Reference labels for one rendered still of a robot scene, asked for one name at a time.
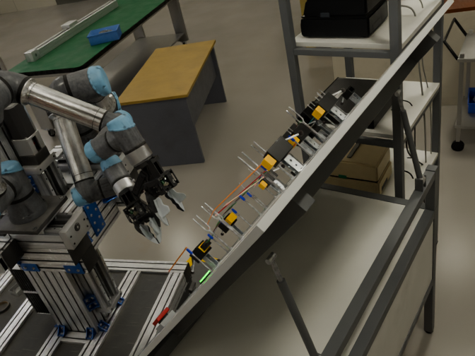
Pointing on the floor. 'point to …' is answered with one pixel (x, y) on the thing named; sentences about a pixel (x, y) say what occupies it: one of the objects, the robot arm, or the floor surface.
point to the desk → (174, 99)
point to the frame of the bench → (366, 337)
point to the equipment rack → (387, 29)
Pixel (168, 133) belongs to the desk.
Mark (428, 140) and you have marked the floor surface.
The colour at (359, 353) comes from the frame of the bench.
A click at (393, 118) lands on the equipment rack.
